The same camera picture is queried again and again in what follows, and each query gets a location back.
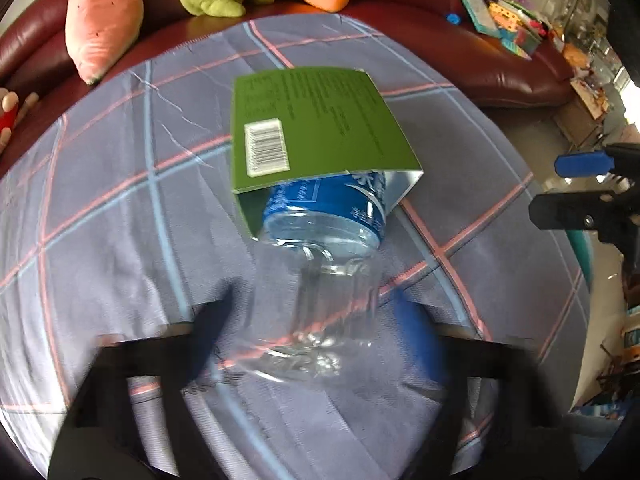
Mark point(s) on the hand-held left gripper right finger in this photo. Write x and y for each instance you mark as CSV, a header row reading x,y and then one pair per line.
x,y
422,342

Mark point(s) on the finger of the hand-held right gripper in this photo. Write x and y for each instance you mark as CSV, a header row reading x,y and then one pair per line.
x,y
580,165
565,212

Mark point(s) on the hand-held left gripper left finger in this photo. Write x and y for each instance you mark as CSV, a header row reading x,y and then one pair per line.
x,y
205,342

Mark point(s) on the teal trash bin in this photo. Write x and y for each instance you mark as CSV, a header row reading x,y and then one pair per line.
x,y
582,250

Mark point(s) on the clear plastic water bottle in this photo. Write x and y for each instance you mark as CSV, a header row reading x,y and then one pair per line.
x,y
325,270

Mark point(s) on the large green cardboard box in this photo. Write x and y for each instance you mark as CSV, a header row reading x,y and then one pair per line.
x,y
320,130

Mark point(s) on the wooden cabinet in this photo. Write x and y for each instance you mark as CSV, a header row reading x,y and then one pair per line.
x,y
590,105

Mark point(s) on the pile of colourful toys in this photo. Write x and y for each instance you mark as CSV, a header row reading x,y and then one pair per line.
x,y
517,30

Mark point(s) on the dark red leather sofa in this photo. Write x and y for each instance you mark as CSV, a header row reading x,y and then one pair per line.
x,y
450,70

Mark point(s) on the plaid tablecloth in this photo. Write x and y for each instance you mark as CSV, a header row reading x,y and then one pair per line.
x,y
125,200

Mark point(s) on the teal picture book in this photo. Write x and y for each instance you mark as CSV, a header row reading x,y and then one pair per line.
x,y
475,10

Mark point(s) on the blue round toy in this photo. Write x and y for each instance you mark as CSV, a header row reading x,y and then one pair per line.
x,y
454,19

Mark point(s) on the red plush toy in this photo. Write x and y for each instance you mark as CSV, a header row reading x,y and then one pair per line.
x,y
7,115

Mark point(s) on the pink plush toy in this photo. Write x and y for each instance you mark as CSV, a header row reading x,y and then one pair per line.
x,y
100,20

